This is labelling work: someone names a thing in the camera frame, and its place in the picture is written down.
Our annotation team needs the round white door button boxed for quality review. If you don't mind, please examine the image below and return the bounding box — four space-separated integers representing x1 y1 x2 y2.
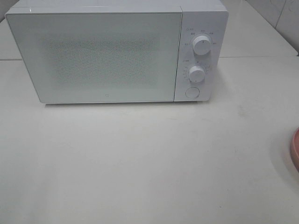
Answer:
185 87 200 99

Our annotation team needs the white microwave door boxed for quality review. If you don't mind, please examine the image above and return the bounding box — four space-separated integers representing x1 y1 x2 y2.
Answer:
7 13 181 103

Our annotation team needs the pink round plate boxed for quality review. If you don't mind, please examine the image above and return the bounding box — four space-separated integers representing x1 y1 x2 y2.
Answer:
290 128 299 171

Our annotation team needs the lower white microwave knob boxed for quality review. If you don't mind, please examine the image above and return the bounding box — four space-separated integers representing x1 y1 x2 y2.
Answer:
188 66 206 83

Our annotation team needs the white microwave knob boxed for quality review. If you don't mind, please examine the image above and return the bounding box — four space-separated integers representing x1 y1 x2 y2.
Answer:
188 66 206 83
192 34 212 56

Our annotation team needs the upper white microwave knob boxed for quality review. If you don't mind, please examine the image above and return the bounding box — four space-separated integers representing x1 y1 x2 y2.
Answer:
192 34 212 56

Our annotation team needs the white microwave oven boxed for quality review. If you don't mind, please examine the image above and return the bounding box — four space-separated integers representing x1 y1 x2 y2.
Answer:
5 0 228 103

